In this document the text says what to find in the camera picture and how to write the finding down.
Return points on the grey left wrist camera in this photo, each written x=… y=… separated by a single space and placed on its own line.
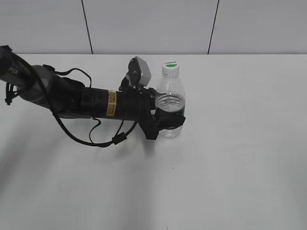
x=138 y=72

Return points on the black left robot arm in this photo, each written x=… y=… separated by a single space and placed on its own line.
x=70 y=99

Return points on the white green bottle cap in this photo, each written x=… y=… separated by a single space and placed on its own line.
x=170 y=67

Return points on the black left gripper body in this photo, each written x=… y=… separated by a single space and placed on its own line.
x=137 y=106

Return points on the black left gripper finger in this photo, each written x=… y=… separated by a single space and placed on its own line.
x=152 y=92
x=169 y=120

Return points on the clear cestbon water bottle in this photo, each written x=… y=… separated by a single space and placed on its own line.
x=170 y=94

